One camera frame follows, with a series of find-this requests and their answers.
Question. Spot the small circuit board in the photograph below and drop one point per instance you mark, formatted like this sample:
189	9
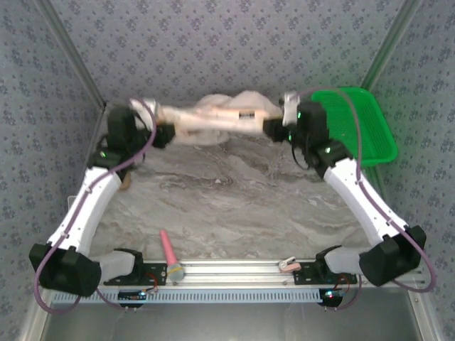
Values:
330	295
131	295

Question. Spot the green plastic basket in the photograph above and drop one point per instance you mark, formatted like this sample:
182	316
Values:
369	120

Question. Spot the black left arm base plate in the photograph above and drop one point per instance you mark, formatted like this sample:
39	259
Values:
156	273

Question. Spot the brown cardboard tube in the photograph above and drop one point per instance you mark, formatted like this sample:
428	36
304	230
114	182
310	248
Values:
125	183

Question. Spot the aluminium corner post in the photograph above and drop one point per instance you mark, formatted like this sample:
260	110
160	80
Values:
391	42
73	53

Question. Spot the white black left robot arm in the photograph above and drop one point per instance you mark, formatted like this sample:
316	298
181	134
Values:
96	199

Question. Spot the aluminium rail frame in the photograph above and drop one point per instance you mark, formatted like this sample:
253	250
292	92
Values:
231	271

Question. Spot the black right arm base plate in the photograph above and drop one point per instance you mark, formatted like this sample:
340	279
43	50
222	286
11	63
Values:
305	275

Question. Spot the cream printed t-shirt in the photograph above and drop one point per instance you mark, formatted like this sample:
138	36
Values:
220	120

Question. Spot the grey metal shelf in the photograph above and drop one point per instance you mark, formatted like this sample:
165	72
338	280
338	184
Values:
227	323

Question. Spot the pink toy microphone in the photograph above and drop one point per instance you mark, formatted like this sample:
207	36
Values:
168	252

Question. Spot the pink white clip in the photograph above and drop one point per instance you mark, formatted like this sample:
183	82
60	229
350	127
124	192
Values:
289	264

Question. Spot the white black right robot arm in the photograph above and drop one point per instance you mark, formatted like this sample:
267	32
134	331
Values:
355	192

